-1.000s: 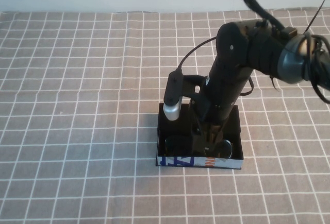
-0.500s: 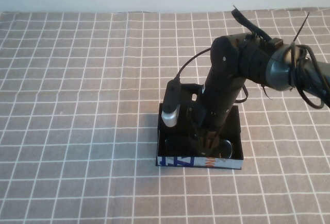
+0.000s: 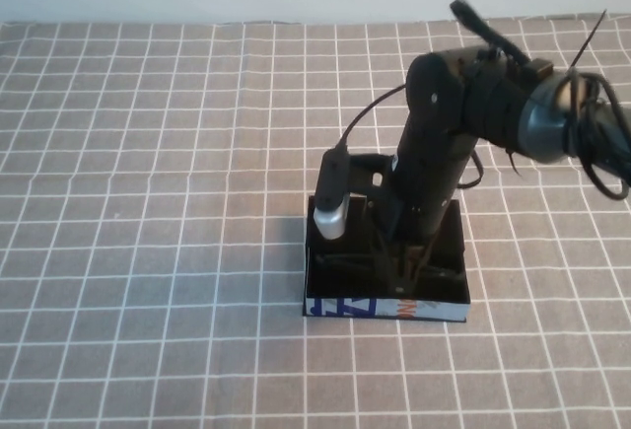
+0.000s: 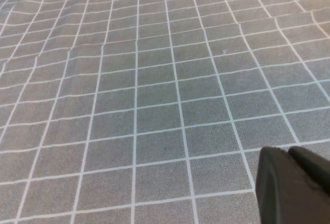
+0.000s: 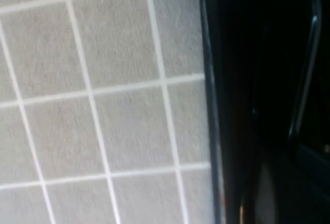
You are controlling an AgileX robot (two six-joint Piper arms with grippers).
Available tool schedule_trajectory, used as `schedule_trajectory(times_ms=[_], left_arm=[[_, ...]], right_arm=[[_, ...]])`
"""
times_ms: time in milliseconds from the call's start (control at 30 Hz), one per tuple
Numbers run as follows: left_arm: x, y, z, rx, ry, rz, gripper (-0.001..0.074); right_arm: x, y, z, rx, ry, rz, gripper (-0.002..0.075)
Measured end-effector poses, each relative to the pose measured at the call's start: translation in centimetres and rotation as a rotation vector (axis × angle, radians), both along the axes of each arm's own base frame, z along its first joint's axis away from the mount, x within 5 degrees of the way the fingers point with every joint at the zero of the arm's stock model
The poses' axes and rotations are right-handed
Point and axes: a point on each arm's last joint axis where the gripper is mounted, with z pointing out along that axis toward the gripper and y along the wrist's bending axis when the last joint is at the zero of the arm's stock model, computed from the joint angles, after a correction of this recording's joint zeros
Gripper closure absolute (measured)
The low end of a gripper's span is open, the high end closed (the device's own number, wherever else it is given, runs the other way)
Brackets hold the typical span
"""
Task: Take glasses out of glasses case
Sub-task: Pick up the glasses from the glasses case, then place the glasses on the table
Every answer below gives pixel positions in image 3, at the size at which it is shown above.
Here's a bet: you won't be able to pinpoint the black open cardboard box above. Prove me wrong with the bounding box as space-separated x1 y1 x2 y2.
301 194 471 324

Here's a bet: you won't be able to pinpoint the thin black camera cable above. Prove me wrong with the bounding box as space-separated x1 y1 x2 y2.
337 82 411 150

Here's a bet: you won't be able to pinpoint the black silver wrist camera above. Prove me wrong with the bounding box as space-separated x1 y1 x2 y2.
314 146 353 242

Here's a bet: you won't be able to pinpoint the black frame sunglasses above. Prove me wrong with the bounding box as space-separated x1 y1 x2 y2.
315 250 464 297

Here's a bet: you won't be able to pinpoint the black cable tie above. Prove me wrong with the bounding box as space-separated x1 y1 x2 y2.
571 6 608 78

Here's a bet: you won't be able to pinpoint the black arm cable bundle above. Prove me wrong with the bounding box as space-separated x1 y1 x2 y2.
564 69 631 200

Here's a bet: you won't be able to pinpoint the grey white checked tablecloth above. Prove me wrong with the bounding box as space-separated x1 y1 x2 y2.
0 13 631 429

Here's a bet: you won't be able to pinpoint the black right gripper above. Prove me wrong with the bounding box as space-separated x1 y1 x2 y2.
347 147 475 298

